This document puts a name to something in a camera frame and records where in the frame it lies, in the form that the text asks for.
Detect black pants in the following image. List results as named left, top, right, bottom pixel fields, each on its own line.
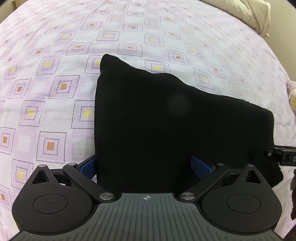
left=94, top=54, right=283, bottom=193

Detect purple checkered bed sheet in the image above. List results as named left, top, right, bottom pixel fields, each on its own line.
left=1, top=1, right=295, bottom=240

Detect cream duvet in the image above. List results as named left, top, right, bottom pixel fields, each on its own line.
left=204, top=0, right=271, bottom=38

